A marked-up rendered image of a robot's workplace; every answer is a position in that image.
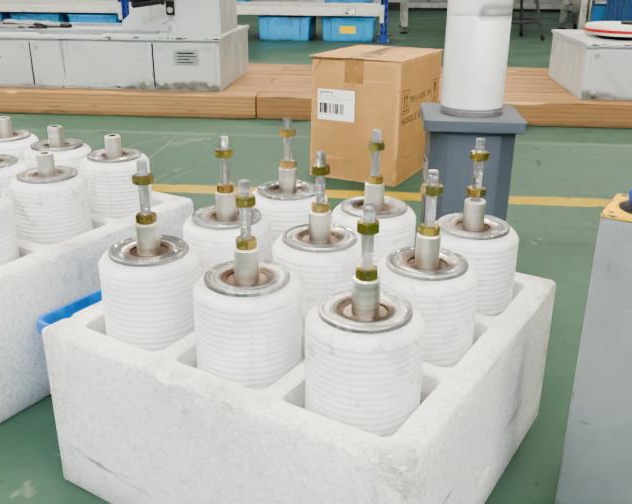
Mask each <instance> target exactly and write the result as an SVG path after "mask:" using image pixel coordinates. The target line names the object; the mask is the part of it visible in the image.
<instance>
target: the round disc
mask: <svg viewBox="0 0 632 504"><path fill-rule="evenodd" d="M584 30H585V33H588V34H593V35H596V36H597V37H601V38H608V39H620V40H632V21H597V22H588V23H586V25H585V27H584Z"/></svg>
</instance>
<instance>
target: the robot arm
mask: <svg viewBox="0 0 632 504"><path fill-rule="evenodd" d="M512 9H513V0H448V6H447V22H446V36H445V51H444V65H443V79H442V92H441V106H440V112H441V113H443V114H446V115H450V116H455V117H464V118H490V117H497V116H500V115H502V108H503V98H504V88H505V79H506V69H507V60H508V50H509V40H510V30H511V20H512Z"/></svg>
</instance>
